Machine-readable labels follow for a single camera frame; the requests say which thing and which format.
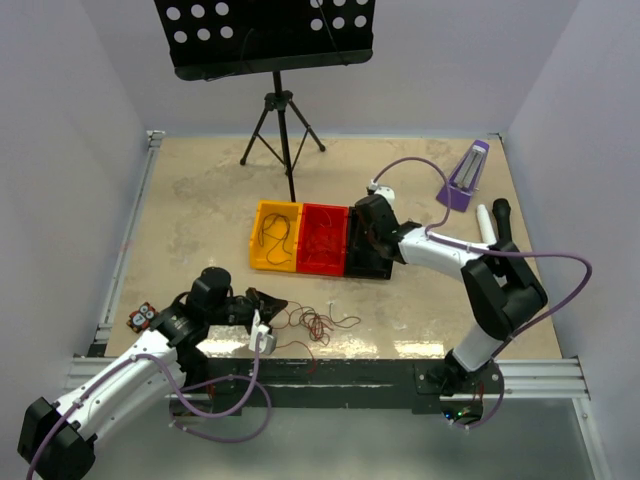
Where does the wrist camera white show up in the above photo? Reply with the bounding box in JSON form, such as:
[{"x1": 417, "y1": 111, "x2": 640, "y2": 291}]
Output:
[
  {"x1": 249, "y1": 310, "x2": 277, "y2": 355},
  {"x1": 367, "y1": 182, "x2": 396, "y2": 206}
]

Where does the black plastic bin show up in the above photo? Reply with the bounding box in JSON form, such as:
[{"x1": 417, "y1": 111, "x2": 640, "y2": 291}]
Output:
[{"x1": 344, "y1": 207, "x2": 393, "y2": 280}]

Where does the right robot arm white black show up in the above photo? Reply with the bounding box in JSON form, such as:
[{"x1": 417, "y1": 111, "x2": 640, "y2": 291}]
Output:
[{"x1": 355, "y1": 194, "x2": 548, "y2": 393}]

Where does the black microphone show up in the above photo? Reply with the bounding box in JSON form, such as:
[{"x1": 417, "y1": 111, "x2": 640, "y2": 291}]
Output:
[{"x1": 492, "y1": 198, "x2": 513, "y2": 241}]

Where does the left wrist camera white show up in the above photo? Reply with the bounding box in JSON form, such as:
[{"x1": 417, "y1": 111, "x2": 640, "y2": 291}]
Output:
[{"x1": 249, "y1": 310, "x2": 277, "y2": 355}]

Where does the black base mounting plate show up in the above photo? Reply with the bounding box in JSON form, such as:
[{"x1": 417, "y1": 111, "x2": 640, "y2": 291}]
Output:
[{"x1": 164, "y1": 356, "x2": 504, "y2": 417}]

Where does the yellow plastic bin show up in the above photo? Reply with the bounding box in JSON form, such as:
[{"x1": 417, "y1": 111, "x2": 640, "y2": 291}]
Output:
[{"x1": 249, "y1": 200, "x2": 303, "y2": 273}]

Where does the purple metronome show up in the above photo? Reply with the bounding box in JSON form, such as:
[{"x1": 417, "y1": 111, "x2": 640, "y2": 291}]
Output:
[{"x1": 436, "y1": 140, "x2": 490, "y2": 213}]

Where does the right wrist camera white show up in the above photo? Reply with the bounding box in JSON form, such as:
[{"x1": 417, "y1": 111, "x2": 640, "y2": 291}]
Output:
[{"x1": 367, "y1": 182, "x2": 396, "y2": 206}]

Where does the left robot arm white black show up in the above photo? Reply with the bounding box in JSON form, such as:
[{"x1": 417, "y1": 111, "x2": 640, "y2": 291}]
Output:
[{"x1": 17, "y1": 267, "x2": 288, "y2": 479}]

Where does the red plastic bin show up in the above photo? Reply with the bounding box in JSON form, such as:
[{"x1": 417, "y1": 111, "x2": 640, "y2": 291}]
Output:
[{"x1": 296, "y1": 203, "x2": 349, "y2": 277}]

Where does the black music stand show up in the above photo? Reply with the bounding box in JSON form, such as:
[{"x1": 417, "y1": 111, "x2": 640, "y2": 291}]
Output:
[{"x1": 155, "y1": 0, "x2": 376, "y2": 178}]

